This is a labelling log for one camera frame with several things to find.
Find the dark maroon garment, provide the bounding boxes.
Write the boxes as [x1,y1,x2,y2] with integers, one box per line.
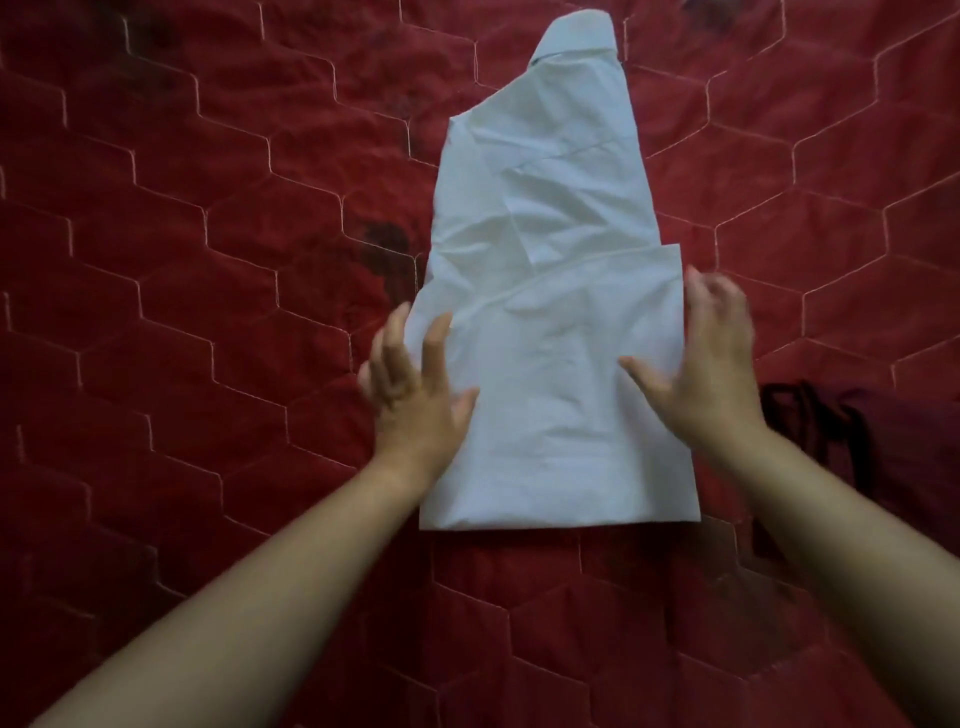
[752,380,960,575]

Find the person's left forearm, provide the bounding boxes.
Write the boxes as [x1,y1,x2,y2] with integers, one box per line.
[30,459,440,728]

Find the person's right forearm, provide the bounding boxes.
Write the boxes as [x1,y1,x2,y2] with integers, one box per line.
[693,426,960,728]

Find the red quilted bedspread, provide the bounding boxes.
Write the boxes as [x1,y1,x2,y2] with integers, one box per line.
[0,0,960,728]

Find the white folded shirt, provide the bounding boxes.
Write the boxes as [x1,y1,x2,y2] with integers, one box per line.
[403,9,702,532]

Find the person's right hand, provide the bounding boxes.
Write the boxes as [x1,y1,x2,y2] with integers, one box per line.
[618,265,771,456]

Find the person's left hand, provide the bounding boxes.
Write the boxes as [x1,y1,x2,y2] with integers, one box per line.
[357,302,481,490]

